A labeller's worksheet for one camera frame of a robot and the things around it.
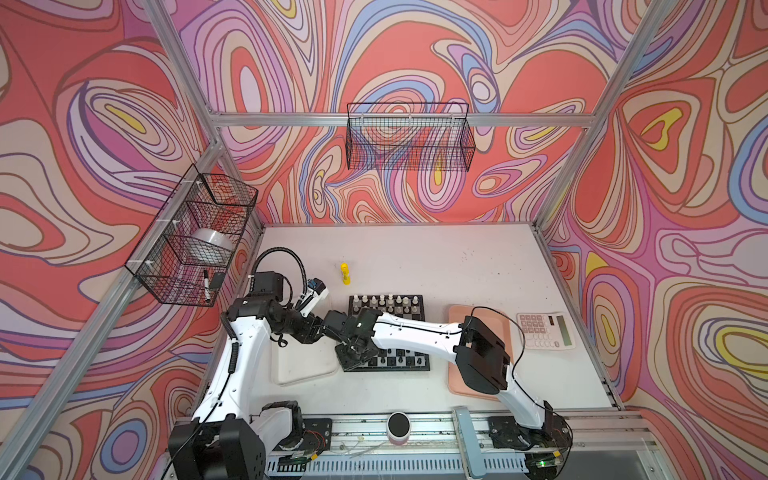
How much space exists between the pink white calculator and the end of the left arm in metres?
0.64

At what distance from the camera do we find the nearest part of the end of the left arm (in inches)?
23.8

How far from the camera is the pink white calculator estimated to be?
88 cm
